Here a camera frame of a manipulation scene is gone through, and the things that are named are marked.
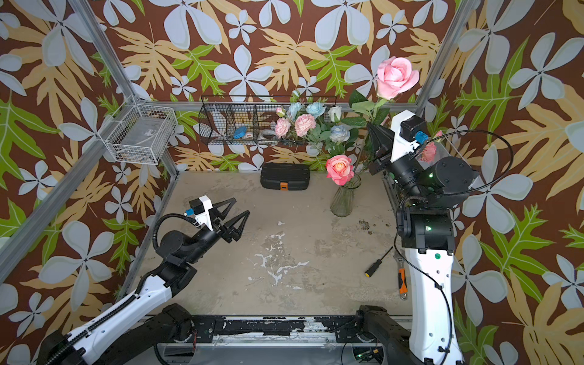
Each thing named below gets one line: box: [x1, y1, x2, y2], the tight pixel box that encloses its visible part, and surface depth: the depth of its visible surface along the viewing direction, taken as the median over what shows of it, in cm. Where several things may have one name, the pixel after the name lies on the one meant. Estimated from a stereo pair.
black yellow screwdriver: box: [364, 246, 394, 278], surface depth 88 cm
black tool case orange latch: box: [260, 162, 311, 191], surface depth 116 cm
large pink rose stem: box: [349, 56, 420, 126], surface depth 35 cm
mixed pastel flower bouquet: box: [274, 90, 366, 186], surface depth 77 cm
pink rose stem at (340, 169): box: [325, 154, 356, 186], surface depth 65 cm
